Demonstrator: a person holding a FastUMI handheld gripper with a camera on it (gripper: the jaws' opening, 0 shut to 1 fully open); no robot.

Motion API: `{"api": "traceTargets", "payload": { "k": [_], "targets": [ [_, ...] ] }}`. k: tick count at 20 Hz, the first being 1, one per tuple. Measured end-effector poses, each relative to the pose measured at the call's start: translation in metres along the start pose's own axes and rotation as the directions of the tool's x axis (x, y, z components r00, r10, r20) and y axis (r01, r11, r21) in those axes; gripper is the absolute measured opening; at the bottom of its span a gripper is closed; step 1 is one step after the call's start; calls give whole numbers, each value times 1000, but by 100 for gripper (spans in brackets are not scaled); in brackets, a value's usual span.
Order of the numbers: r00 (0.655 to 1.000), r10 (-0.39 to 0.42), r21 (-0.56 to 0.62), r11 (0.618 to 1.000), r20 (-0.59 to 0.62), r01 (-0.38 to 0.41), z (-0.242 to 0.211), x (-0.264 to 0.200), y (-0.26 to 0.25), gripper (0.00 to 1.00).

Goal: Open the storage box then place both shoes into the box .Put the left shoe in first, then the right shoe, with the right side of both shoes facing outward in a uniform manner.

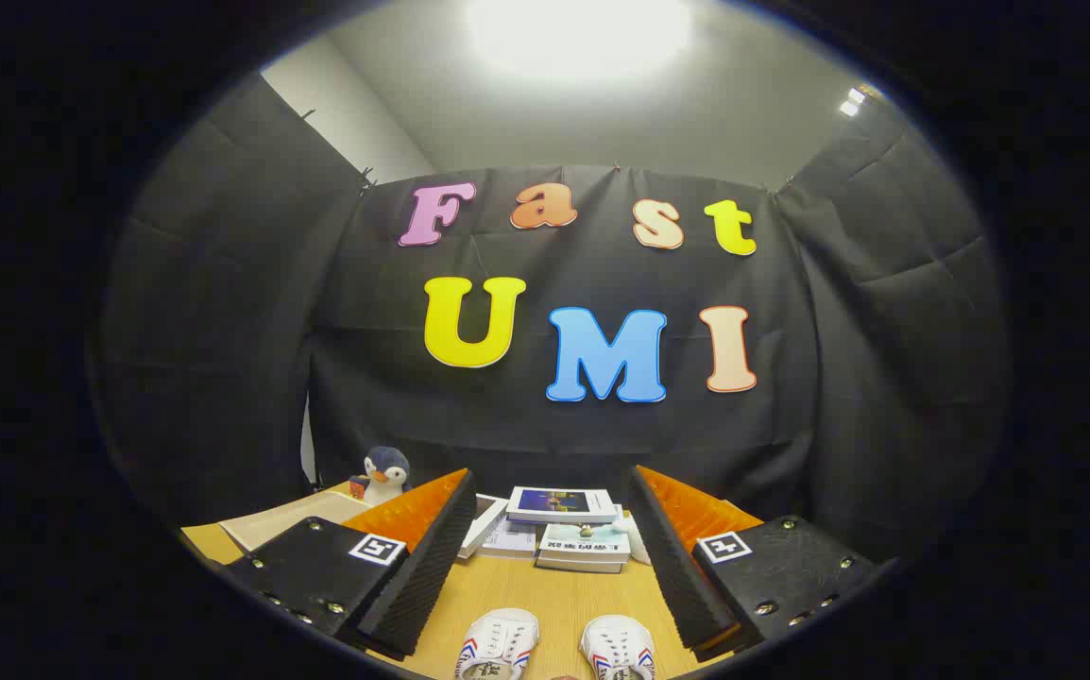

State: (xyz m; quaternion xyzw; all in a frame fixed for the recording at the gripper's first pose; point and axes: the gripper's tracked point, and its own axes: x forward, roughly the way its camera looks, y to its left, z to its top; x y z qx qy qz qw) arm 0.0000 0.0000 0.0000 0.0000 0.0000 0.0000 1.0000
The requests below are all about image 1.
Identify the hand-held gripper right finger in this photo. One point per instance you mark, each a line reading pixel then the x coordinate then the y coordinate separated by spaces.
pixel 682 576

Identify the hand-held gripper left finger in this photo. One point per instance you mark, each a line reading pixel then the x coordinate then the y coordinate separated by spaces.
pixel 422 576

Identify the white canvas shoe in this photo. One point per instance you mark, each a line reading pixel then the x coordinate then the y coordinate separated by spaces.
pixel 619 650
pixel 498 642

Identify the beige fabric storage box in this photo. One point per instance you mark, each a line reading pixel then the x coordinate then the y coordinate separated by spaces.
pixel 290 519

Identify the white text cover book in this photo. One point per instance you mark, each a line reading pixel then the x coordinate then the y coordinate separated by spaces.
pixel 512 538

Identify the plain thick book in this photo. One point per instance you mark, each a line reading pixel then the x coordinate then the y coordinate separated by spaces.
pixel 578 566

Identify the teal cover book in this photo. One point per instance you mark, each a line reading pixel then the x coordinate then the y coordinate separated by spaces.
pixel 583 540

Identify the penguin plush toy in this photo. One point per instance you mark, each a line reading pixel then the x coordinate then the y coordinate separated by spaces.
pixel 384 472

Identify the blue picture cover book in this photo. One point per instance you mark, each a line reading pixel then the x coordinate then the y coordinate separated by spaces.
pixel 559 503

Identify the small ceiling light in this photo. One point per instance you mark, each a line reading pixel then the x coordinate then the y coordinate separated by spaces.
pixel 852 102

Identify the large ceiling light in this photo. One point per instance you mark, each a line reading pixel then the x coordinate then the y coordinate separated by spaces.
pixel 578 33

